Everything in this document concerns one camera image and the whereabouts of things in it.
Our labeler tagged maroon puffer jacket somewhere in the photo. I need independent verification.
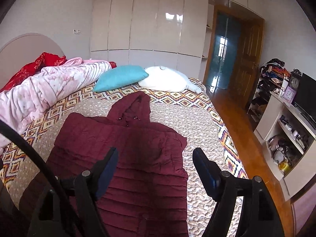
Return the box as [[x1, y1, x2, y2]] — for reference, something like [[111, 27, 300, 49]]
[[47, 91, 189, 236]]

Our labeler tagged shelf with piled clothes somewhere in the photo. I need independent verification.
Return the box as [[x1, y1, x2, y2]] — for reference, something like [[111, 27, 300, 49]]
[[247, 58, 290, 127]]

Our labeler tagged white tv cabinet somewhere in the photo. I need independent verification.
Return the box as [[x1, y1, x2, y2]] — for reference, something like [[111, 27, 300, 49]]
[[254, 93, 315, 200]]

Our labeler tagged pink floral duvet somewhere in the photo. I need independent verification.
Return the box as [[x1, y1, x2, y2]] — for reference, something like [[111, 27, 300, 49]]
[[0, 57, 113, 156]]

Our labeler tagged teal pillow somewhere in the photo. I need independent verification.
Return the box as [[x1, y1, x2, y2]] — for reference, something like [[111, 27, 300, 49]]
[[93, 65, 149, 93]]

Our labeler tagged pink alarm clock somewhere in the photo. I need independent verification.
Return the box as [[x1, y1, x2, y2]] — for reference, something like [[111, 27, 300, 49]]
[[282, 86, 296, 103]]

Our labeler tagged black television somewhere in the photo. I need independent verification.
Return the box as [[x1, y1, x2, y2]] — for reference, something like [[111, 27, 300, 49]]
[[293, 73, 316, 125]]

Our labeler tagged beige quilted bedspread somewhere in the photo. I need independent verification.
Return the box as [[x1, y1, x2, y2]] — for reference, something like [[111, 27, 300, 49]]
[[0, 77, 249, 237]]

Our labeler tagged red blanket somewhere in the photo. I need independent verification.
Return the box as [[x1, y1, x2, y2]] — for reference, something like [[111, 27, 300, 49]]
[[1, 52, 103, 91]]

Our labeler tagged white pillow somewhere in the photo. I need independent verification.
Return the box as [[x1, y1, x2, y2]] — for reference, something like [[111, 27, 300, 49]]
[[138, 66, 202, 94]]

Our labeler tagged dark ornate mantel clock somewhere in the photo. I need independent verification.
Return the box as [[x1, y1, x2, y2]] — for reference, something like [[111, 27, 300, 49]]
[[289, 69, 303, 90]]

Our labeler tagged pink arched headboard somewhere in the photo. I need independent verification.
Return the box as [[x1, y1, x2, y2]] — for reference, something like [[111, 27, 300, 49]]
[[0, 33, 64, 87]]

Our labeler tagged wooden door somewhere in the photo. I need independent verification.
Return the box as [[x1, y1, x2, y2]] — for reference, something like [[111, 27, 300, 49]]
[[203, 5, 265, 109]]

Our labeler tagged white glossy wardrobe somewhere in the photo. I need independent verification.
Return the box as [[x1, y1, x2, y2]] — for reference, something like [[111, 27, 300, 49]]
[[90, 0, 248, 79]]

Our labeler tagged black cable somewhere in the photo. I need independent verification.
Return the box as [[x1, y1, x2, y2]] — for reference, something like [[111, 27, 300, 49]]
[[0, 119, 74, 237]]

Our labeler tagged wall socket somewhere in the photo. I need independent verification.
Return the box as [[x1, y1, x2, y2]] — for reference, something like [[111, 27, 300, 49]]
[[73, 29, 81, 34]]

